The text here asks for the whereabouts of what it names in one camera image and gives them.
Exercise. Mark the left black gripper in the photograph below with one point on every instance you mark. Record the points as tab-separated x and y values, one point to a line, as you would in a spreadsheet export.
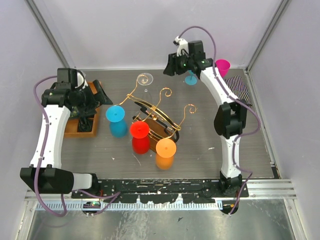
86	110

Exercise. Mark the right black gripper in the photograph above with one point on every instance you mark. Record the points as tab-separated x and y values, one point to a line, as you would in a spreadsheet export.
169	69

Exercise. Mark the blue wine glass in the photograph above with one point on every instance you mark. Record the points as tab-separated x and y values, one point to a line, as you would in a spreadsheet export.
191	79
117	124

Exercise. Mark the clear champagne flute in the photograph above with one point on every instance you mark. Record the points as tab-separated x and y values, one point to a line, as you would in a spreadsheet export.
145	79

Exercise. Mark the pink wine glass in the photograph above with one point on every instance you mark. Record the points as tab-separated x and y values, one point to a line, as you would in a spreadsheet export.
223	67

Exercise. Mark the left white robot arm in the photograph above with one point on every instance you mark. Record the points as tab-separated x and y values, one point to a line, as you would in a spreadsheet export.
45	174

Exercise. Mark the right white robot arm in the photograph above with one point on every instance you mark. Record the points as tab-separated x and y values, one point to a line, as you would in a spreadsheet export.
231	116

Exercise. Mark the red wine glass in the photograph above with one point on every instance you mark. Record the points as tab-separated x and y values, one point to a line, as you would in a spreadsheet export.
140	140

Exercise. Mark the orange wine glass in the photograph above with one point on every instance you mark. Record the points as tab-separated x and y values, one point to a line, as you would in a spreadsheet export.
165	153

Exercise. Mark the dark patterned rolled cloth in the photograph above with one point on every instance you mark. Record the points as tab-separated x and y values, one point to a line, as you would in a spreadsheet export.
85	124

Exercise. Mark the green patterned rolled cloth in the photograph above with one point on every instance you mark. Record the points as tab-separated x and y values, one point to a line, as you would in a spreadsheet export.
76	112

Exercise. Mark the wooden compartment tray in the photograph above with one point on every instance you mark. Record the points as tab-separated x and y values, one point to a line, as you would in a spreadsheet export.
71	128

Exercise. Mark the striped black white cloth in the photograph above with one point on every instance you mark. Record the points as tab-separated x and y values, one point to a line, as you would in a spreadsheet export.
238	86

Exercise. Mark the gold wire glass rack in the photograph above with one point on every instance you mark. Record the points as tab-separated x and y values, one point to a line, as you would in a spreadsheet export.
161	126

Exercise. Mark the black mounting base plate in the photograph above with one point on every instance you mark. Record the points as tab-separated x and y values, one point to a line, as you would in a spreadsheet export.
160	191

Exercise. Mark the grey slotted cable duct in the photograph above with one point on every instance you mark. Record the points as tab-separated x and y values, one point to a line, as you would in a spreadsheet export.
150	206

